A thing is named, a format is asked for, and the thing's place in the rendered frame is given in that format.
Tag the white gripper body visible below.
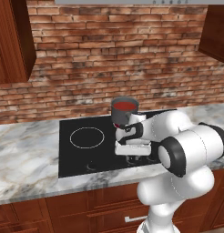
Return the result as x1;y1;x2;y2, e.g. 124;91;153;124
114;141;152;157

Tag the grey saucepan with red sauce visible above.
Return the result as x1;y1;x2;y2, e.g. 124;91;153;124
110;96;140;129

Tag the black hob knob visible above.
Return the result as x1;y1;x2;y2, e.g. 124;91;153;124
86;161;99;171
126;154;146;167

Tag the black glass hob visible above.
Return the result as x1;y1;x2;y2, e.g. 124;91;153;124
57;108;178;179

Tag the brown wooden drawer front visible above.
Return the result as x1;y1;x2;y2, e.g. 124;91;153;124
45;189;152;233

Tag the brown wooden base cupboard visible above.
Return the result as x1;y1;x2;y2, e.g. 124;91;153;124
172;167;224;233
0;198;54;233

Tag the grey extractor hood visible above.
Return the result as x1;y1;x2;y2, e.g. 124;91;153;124
55;0;224;5

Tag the silver drawer handle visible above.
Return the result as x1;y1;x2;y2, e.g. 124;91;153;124
124;215;148;224

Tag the dark wooden wall cupboard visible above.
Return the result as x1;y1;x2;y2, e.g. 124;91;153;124
198;4;224;66

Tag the brown wooden wall cupboard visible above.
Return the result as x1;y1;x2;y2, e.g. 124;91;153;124
0;0;37;86

